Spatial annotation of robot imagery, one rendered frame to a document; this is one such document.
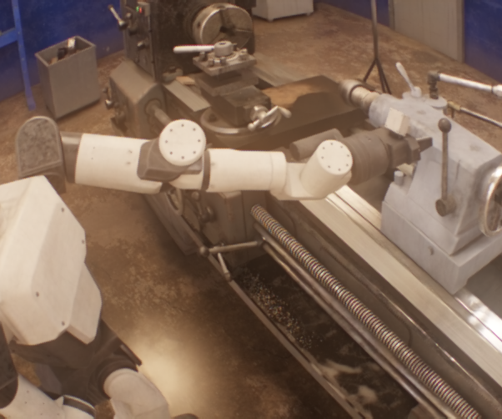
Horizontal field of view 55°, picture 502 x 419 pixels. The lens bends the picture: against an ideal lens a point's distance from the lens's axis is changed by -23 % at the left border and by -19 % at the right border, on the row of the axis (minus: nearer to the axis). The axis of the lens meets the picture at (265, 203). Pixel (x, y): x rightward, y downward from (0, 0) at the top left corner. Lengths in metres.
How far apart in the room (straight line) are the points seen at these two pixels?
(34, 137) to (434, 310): 1.00
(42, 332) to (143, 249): 2.18
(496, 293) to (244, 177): 0.91
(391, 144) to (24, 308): 0.74
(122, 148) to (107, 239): 2.15
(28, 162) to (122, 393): 0.48
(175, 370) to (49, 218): 1.59
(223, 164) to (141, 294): 1.79
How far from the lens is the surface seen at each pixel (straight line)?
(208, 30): 2.38
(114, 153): 0.95
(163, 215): 3.09
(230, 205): 1.83
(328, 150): 1.00
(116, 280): 2.81
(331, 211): 1.65
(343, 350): 1.84
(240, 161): 0.98
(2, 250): 0.80
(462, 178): 1.35
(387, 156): 1.08
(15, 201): 0.86
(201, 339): 2.45
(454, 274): 1.39
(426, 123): 1.46
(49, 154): 0.94
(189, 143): 0.94
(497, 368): 1.29
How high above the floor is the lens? 1.83
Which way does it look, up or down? 36 degrees down
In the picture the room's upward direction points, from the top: 4 degrees counter-clockwise
